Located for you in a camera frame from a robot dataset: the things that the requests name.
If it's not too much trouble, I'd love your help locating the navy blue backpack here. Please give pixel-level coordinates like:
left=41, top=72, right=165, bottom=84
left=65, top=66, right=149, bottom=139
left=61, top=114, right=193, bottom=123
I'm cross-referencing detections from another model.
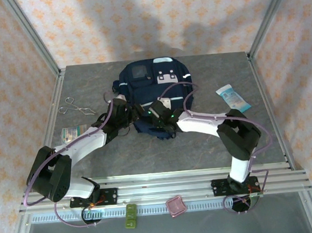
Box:
left=110, top=54, right=199, bottom=144

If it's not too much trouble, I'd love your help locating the small green tissue pack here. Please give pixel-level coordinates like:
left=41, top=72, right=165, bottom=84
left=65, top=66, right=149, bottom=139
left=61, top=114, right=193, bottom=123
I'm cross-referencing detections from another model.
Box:
left=59, top=124, right=90, bottom=144

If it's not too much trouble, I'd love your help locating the blue white wipes pack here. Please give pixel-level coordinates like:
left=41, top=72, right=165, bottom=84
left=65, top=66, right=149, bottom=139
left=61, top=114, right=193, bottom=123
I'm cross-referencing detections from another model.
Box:
left=215, top=83, right=253, bottom=115

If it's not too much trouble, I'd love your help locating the metal scissors clamp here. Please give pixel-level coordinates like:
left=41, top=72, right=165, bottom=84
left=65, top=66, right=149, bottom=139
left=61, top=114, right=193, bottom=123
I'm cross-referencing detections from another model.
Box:
left=58, top=95, right=96, bottom=118

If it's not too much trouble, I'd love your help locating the pink square tray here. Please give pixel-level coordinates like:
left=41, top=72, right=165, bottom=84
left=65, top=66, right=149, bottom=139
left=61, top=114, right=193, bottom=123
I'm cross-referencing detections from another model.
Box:
left=164, top=195, right=188, bottom=219

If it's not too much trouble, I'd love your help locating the green button box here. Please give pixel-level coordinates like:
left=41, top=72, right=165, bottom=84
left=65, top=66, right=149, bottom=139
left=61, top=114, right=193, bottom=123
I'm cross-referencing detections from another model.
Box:
left=122, top=203, right=140, bottom=230

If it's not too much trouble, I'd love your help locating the left aluminium side rail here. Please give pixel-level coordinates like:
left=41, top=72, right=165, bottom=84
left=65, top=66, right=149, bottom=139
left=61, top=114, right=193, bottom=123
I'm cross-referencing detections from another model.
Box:
left=22, top=68, right=75, bottom=192

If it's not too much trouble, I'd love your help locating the aluminium side rail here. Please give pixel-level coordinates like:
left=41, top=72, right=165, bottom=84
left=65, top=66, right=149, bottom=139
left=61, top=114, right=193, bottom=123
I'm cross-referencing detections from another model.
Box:
left=246, top=51, right=296, bottom=173
left=22, top=68, right=75, bottom=192

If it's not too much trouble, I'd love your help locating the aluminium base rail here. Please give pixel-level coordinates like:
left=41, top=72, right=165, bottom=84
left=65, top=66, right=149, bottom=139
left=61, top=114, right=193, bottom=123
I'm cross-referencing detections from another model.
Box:
left=17, top=160, right=312, bottom=215

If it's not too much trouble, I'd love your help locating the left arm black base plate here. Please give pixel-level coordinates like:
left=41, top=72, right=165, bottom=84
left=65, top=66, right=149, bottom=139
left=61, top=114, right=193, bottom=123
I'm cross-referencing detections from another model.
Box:
left=68, top=187, right=120, bottom=209

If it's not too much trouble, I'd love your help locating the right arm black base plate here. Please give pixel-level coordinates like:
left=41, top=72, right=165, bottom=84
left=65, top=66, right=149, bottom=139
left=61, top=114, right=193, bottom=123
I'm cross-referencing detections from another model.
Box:
left=209, top=175, right=260, bottom=198

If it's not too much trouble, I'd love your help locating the slotted grey cable duct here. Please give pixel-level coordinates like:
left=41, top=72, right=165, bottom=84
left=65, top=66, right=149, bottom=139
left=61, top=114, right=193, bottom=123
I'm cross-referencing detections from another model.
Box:
left=31, top=199, right=234, bottom=224

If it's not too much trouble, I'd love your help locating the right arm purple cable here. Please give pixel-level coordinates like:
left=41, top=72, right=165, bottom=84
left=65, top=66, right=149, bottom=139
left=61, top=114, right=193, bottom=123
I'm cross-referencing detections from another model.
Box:
left=156, top=75, right=279, bottom=220

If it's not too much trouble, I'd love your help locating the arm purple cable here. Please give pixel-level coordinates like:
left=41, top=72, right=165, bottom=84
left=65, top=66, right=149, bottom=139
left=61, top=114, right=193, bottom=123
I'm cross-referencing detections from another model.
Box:
left=156, top=75, right=279, bottom=220
left=16, top=91, right=124, bottom=232

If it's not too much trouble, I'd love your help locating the right aluminium side rail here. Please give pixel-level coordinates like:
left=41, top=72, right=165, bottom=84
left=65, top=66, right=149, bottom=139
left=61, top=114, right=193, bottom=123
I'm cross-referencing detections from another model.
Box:
left=246, top=51, right=296, bottom=173

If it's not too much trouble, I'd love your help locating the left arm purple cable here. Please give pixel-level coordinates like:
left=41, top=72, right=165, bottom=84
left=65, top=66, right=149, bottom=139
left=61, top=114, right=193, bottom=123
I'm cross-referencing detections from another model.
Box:
left=16, top=91, right=124, bottom=232

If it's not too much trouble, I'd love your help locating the left aluminium frame post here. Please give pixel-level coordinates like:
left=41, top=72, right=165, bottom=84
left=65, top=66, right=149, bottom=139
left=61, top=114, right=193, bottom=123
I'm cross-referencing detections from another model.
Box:
left=2, top=0, right=62, bottom=80

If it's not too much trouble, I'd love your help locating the aluminium frame post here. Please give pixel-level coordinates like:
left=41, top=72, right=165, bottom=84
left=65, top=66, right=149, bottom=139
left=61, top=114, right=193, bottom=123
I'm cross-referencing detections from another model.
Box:
left=243, top=0, right=299, bottom=60
left=2, top=0, right=62, bottom=80

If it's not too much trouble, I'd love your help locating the right aluminium frame post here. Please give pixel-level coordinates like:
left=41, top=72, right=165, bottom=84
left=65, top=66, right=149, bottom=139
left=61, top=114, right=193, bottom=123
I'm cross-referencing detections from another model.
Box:
left=243, top=0, right=299, bottom=60

